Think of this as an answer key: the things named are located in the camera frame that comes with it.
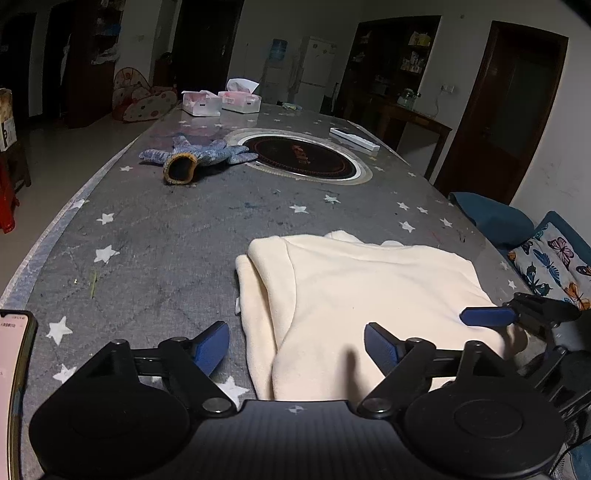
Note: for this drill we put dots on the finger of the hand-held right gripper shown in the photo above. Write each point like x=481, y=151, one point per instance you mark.
x=487, y=316

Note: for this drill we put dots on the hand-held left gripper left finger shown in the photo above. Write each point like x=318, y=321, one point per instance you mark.
x=212, y=347

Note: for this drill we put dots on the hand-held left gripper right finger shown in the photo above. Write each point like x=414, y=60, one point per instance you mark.
x=383, y=345

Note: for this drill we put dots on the cream white garment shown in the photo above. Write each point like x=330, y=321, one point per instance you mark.
x=369, y=286

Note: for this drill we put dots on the butterfly print cushion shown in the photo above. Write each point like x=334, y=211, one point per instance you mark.
x=554, y=258

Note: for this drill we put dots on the grey star-print table cover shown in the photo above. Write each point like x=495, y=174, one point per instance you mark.
x=161, y=240

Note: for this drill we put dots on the blue knit work glove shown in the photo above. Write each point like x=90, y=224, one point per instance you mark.
x=203, y=154

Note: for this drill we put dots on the smartphone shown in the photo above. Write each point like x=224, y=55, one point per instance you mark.
x=11, y=369

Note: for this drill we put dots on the wooden door with glass pane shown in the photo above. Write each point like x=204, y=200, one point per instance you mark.
x=508, y=115

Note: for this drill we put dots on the white power strip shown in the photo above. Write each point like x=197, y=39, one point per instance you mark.
x=355, y=140

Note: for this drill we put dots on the round black induction cooktop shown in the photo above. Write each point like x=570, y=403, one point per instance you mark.
x=300, y=154

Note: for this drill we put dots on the dark wooden side table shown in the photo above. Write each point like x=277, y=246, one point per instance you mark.
x=415, y=117

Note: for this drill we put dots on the glass jar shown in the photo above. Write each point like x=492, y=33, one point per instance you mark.
x=408, y=98

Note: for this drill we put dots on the open white tissue box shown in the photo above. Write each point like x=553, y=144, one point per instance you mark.
x=201, y=105

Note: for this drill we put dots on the white tissue box with tissue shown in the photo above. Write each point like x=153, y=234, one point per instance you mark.
x=240, y=101

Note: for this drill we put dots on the red plastic stool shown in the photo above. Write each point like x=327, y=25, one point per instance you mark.
x=7, y=198

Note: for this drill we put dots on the small green blue packet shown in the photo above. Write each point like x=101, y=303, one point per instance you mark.
x=292, y=105

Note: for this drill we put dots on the children's play tent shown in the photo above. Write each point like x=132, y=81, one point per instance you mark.
x=143, y=101

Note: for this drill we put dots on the white water dispenser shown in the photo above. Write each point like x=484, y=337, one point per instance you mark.
x=273, y=83

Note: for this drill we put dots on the white refrigerator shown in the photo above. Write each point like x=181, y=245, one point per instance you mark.
x=316, y=69

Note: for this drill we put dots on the dark wooden display cabinet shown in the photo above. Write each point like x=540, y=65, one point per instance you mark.
x=392, y=46

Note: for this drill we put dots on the wooden shelf cabinet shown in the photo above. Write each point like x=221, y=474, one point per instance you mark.
x=92, y=69

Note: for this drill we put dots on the blue water bottle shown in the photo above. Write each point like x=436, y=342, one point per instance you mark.
x=279, y=50

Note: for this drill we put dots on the dark wooden entrance door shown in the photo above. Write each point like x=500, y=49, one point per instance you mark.
x=203, y=41

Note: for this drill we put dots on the brown paper bag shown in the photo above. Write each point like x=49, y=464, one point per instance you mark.
x=7, y=120

